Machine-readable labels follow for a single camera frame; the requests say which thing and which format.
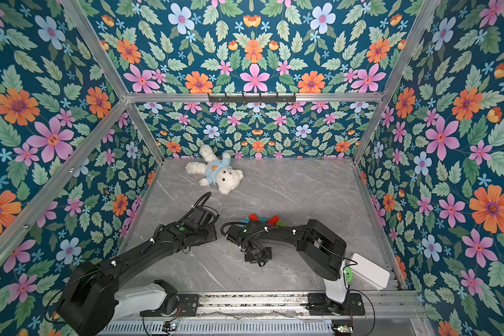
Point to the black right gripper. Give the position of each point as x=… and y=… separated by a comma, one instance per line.
x=256, y=250

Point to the white teddy bear blue shirt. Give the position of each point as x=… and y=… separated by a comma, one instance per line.
x=216, y=171

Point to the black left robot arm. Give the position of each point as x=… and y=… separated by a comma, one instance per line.
x=95, y=294

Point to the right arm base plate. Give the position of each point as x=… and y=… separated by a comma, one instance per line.
x=319, y=305

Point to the right small circuit board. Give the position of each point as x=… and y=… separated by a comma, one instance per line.
x=342, y=328

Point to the white vented cable duct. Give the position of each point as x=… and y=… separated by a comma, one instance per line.
x=221, y=327

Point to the left small circuit board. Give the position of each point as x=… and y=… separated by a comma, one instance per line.
x=170, y=326

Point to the black hook rail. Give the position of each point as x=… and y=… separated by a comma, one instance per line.
x=252, y=98

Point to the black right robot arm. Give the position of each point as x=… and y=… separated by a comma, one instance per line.
x=321, y=249

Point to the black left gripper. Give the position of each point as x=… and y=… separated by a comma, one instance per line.
x=213, y=234

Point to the aluminium front rail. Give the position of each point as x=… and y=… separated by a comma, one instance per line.
x=282, y=304

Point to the small circuit board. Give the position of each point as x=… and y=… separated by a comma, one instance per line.
x=170, y=326
x=342, y=328

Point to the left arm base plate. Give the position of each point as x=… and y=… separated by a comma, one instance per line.
x=185, y=304

